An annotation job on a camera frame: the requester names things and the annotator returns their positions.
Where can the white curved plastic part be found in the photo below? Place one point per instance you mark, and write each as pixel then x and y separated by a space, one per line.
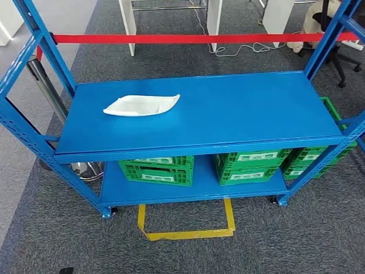
pixel 136 106

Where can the blue metal shelf rack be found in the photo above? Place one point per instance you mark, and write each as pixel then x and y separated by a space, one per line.
pixel 199 113

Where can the green plastic crate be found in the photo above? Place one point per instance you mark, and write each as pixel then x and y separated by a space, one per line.
pixel 242 167
pixel 302 163
pixel 159 174

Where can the red barrier belt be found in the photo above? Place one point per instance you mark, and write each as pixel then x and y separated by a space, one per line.
pixel 171 38

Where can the white desk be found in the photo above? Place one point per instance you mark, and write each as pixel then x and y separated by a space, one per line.
pixel 276 19
pixel 128 22

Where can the person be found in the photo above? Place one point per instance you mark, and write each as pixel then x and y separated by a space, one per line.
pixel 309 22

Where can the black office chair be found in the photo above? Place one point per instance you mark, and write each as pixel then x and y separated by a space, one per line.
pixel 338 60

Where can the white power strip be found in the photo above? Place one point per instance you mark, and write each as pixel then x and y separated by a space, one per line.
pixel 354 45

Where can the silver stanchion post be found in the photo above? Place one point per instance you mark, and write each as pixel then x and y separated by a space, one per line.
pixel 45 85

